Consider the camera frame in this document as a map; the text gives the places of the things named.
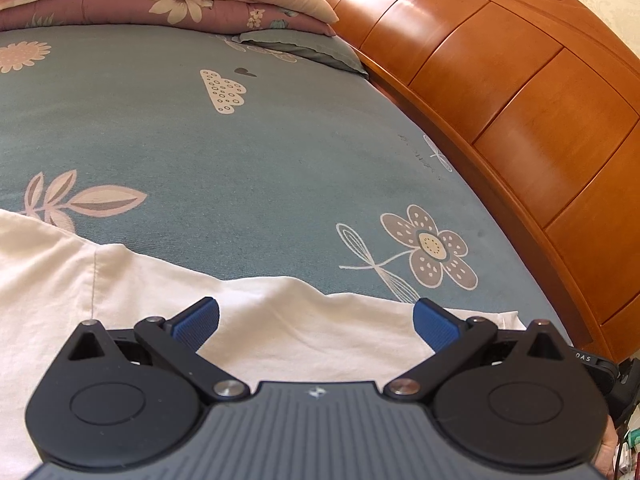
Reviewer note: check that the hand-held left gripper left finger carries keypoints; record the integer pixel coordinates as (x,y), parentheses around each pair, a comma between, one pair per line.
(195,327)

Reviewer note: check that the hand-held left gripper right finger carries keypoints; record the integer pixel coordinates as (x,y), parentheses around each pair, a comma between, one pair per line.
(435,330)

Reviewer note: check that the white printed long-sleeve shirt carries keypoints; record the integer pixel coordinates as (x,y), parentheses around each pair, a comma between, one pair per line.
(150,310)

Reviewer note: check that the person's right hand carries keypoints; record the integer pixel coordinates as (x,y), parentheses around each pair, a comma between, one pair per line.
(610,452)

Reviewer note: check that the wooden headboard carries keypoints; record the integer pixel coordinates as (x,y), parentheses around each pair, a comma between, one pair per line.
(500,85)

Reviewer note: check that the flat blue-grey pillow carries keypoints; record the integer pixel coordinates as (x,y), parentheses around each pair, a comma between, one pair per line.
(310,47)

